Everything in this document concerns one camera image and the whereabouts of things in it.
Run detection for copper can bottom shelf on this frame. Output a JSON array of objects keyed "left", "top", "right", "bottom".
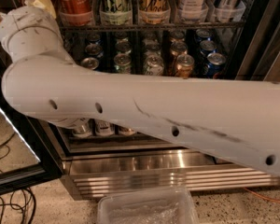
[{"left": 119, "top": 126, "right": 136, "bottom": 136}]

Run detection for black cables on floor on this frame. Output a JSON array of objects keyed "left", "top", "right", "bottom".
[{"left": 0, "top": 187, "right": 37, "bottom": 224}]

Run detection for clear plastic bin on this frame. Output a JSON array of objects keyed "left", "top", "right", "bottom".
[{"left": 97, "top": 187, "right": 200, "bottom": 224}]

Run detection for right fridge glass door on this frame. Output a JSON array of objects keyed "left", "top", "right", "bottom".
[{"left": 235, "top": 6, "right": 280, "bottom": 83}]

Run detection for orange cable on floor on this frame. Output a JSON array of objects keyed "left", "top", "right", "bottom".
[{"left": 243, "top": 188, "right": 280, "bottom": 204}]

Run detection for gold lacroix can top shelf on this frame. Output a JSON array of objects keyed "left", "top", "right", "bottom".
[{"left": 139, "top": 0, "right": 169, "bottom": 25}]

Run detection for front green can middle shelf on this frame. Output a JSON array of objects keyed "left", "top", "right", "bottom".
[{"left": 114, "top": 53, "right": 132, "bottom": 74}]

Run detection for front blue pepsi can left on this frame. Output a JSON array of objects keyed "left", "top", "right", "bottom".
[{"left": 80, "top": 57, "right": 99, "bottom": 70}]

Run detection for front gold can middle shelf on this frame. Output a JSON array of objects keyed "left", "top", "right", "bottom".
[{"left": 174, "top": 54, "right": 195, "bottom": 78}]

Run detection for blue pepsi can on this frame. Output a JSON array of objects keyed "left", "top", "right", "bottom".
[
  {"left": 80, "top": 57, "right": 99, "bottom": 70},
  {"left": 203, "top": 52, "right": 226, "bottom": 78}
]

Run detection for open glass fridge door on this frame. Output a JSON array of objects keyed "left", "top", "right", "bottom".
[{"left": 0, "top": 43, "right": 62, "bottom": 195}]

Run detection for front blue pepsi can right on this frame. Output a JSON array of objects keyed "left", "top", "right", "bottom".
[{"left": 203, "top": 52, "right": 226, "bottom": 78}]

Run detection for green lacroix can top shelf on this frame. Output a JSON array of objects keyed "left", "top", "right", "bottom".
[{"left": 100, "top": 0, "right": 133, "bottom": 26}]

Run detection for white label can top shelf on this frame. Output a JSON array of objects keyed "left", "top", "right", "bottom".
[{"left": 177, "top": 0, "right": 208, "bottom": 23}]

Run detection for front white green can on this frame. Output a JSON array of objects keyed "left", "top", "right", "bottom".
[{"left": 143, "top": 55, "right": 164, "bottom": 76}]

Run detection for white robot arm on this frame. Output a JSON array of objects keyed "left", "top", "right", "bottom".
[{"left": 0, "top": 0, "right": 280, "bottom": 176}]

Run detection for stainless steel fridge base grille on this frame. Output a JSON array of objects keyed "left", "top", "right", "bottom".
[{"left": 61, "top": 149, "right": 280, "bottom": 200}]

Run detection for brown tea bottle white cap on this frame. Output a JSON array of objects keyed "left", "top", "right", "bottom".
[{"left": 94, "top": 119, "right": 115, "bottom": 136}]

